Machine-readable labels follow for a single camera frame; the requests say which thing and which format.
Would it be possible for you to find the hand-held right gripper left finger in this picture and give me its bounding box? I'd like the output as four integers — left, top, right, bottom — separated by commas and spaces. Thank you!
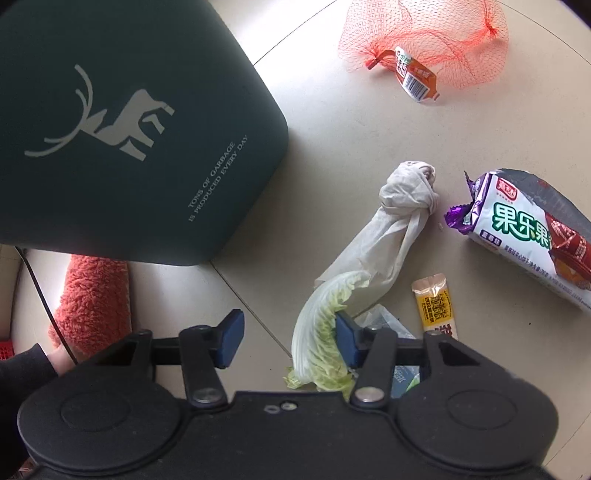
76, 309, 245, 409

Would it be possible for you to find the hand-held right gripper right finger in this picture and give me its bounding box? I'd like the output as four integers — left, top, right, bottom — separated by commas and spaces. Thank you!
335, 311, 504, 409

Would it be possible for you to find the napa cabbage leaf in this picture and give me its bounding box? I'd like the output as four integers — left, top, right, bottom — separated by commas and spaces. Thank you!
283, 271, 372, 393

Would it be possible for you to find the yellow sachet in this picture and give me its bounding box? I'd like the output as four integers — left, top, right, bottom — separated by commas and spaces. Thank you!
412, 273, 461, 340

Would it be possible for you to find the knotted beige plastic bag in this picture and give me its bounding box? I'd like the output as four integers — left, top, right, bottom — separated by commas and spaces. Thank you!
314, 160, 440, 315

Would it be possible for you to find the white purple biscuit packet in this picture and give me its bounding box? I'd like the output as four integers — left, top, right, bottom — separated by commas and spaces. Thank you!
444, 168, 591, 315

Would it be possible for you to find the dark green trash bin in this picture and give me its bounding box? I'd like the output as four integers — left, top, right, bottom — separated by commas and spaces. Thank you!
0, 0, 289, 267

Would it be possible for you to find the orange mesh net bag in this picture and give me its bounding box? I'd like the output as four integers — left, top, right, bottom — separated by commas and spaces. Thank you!
338, 0, 509, 103

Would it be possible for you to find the fluffy red slipper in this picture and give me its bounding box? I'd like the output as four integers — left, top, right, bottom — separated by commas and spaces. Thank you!
48, 254, 132, 358

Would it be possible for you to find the thin black cable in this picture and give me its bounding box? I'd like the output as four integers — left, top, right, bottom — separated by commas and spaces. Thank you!
14, 247, 79, 365

